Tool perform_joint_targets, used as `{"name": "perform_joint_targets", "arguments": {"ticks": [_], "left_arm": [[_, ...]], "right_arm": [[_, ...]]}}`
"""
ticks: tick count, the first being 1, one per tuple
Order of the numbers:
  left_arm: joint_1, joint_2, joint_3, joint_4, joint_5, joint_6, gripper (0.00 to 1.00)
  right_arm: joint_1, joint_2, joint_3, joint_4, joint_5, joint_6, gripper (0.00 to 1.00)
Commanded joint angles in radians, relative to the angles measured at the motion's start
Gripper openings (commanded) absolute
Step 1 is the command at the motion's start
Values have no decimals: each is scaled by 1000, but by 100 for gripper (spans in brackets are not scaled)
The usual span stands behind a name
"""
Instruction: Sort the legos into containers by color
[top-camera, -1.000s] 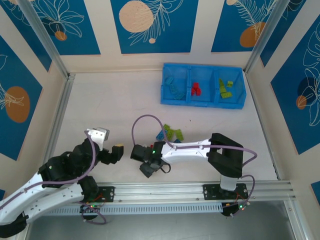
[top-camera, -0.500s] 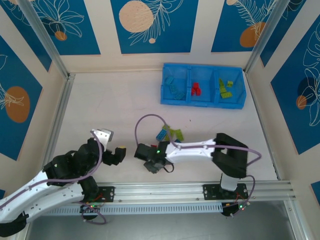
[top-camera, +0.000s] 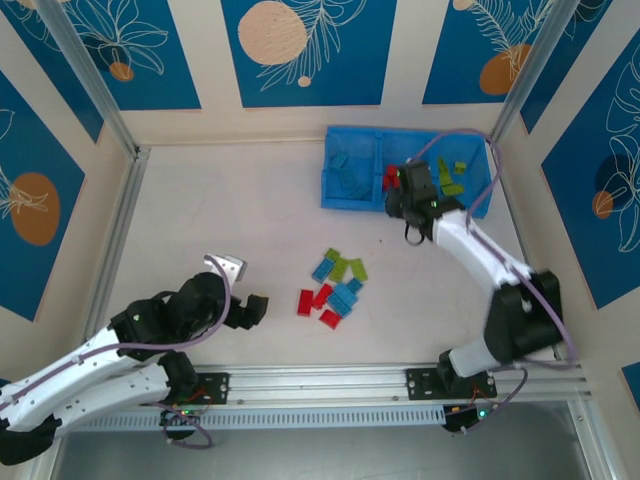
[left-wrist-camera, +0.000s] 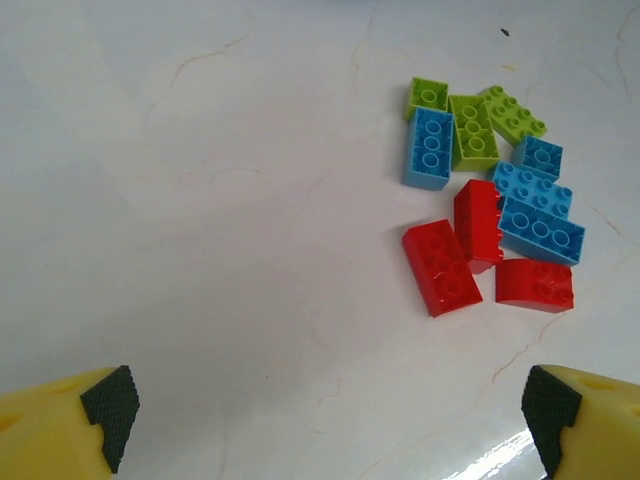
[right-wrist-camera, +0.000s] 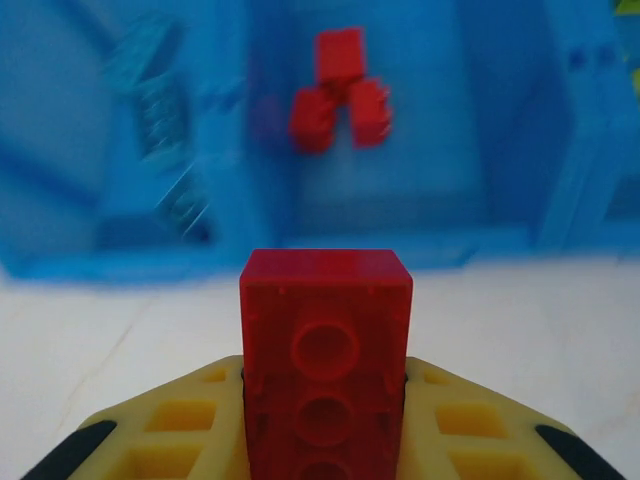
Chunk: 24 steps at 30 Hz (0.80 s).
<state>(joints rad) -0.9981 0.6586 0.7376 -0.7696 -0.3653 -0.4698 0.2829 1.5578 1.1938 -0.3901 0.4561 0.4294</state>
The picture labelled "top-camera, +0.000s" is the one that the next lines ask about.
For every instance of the red lego brick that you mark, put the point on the red lego brick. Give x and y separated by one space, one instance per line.
330 318
322 296
389 176
304 302

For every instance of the small blue lego brick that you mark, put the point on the small blue lego brick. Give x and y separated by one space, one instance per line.
354 285

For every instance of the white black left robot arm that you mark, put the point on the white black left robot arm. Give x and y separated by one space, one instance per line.
75 365

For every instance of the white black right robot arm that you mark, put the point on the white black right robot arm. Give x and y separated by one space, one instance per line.
470 250

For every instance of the long lime green lego brick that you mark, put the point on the long lime green lego brick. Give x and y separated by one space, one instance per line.
442 170

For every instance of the small lime green lego brick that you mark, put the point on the small lime green lego brick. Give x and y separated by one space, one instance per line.
330 253
460 167

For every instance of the blue three-compartment bin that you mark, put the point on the blue three-compartment bin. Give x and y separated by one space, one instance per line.
350 140

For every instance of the large blue lego brick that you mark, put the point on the large blue lego brick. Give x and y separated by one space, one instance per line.
342 301

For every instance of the black controller box green light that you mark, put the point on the black controller box green light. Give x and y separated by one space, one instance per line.
465 417
177 417

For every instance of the horizontal aluminium base rail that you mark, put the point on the horizontal aluminium base rail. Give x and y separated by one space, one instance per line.
325 382

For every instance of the aluminium side rail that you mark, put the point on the aluminium side rail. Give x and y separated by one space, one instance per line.
125 210
517 227

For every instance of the blue floral wall panel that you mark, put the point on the blue floral wall panel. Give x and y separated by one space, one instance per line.
150 75
460 50
310 75
632 380
590 240
560 75
50 90
30 150

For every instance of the aluminium frame post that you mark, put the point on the aluminium frame post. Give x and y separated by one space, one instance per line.
91 80
527 75

